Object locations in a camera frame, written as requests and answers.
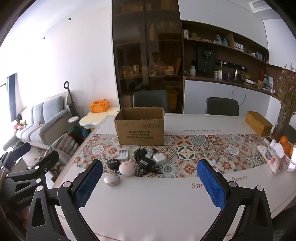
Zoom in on brown cardboard box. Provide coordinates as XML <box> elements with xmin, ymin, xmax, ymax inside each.
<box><xmin>114</xmin><ymin>107</ymin><xmax>165</xmax><ymax>146</ymax></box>

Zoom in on wooden wall shelf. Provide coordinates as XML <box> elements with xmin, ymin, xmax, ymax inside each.
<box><xmin>181</xmin><ymin>20</ymin><xmax>296</xmax><ymax>70</ymax></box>

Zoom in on woven wicker box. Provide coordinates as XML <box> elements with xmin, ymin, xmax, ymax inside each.
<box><xmin>245</xmin><ymin>111</ymin><xmax>274</xmax><ymax>137</ymax></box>

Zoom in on cream small table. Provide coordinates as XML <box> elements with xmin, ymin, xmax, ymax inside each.
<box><xmin>79</xmin><ymin>107</ymin><xmax>121</xmax><ymax>128</ymax></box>

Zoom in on ceiling air vent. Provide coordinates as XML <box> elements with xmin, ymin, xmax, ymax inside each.
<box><xmin>251</xmin><ymin>0</ymin><xmax>271</xmax><ymax>13</ymax></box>

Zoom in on orange plastic crate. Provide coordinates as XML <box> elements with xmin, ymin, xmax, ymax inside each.
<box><xmin>90</xmin><ymin>99</ymin><xmax>110</xmax><ymax>113</ymax></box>

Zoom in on upright vacuum cleaner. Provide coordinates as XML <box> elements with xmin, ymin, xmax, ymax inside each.
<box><xmin>63</xmin><ymin>81</ymin><xmax>80</xmax><ymax>116</ymax></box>

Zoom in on black water dispenser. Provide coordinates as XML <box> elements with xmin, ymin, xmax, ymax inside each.
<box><xmin>197</xmin><ymin>45</ymin><xmax>215</xmax><ymax>76</ymax></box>

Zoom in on striped small chair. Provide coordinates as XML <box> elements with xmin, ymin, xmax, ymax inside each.
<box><xmin>50</xmin><ymin>133</ymin><xmax>79</xmax><ymax>160</ymax></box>

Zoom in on grey sofa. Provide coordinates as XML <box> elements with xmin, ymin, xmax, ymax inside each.
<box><xmin>3</xmin><ymin>95</ymin><xmax>74</xmax><ymax>151</ymax></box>

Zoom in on pink white round device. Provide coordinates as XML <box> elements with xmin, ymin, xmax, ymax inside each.
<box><xmin>119</xmin><ymin>161</ymin><xmax>136</xmax><ymax>177</ymax></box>

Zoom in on yellow storage bin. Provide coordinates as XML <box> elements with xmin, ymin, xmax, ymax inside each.
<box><xmin>168</xmin><ymin>89</ymin><xmax>179</xmax><ymax>110</ymax></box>

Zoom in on black round gadget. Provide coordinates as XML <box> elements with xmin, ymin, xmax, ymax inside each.
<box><xmin>107</xmin><ymin>158</ymin><xmax>120</xmax><ymax>169</ymax></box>

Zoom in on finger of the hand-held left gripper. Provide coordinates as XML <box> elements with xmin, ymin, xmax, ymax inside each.
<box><xmin>6</xmin><ymin>151</ymin><xmax>60</xmax><ymax>181</ymax></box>
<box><xmin>0</xmin><ymin>142</ymin><xmax>31</xmax><ymax>172</ymax></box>

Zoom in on black bike light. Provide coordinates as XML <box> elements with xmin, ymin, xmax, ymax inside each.
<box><xmin>134</xmin><ymin>148</ymin><xmax>148</xmax><ymax>160</ymax></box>

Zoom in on patterned table runner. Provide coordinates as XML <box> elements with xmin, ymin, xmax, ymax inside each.
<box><xmin>73</xmin><ymin>134</ymin><xmax>273</xmax><ymax>179</ymax></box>

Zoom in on floral snack bag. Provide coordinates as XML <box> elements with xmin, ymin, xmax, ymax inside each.
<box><xmin>257</xmin><ymin>144</ymin><xmax>281</xmax><ymax>174</ymax></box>

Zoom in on oranges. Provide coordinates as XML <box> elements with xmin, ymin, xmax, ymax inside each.
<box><xmin>279</xmin><ymin>136</ymin><xmax>294</xmax><ymax>156</ymax></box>

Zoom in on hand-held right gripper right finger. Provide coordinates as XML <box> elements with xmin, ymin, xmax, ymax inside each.
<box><xmin>196</xmin><ymin>159</ymin><xmax>274</xmax><ymax>241</ymax></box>

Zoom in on dark grey dining chair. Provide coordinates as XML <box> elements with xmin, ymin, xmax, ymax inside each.
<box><xmin>132</xmin><ymin>90</ymin><xmax>171</xmax><ymax>114</ymax></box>
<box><xmin>205</xmin><ymin>97</ymin><xmax>239</xmax><ymax>116</ymax></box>

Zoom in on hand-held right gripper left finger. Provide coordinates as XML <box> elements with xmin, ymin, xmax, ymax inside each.
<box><xmin>26</xmin><ymin>159</ymin><xmax>104</xmax><ymax>241</ymax></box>

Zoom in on silver round case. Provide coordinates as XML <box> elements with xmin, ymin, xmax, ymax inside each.
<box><xmin>104</xmin><ymin>174</ymin><xmax>121</xmax><ymax>186</ymax></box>

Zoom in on white container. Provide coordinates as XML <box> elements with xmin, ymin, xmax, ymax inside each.
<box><xmin>286</xmin><ymin>142</ymin><xmax>296</xmax><ymax>172</ymax></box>

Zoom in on black power adapter with cable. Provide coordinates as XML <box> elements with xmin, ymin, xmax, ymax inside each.
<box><xmin>134</xmin><ymin>156</ymin><xmax>163</xmax><ymax>178</ymax></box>

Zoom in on black wall power rail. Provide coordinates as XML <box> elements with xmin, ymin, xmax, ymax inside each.
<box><xmin>215</xmin><ymin>59</ymin><xmax>248</xmax><ymax>70</ymax></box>

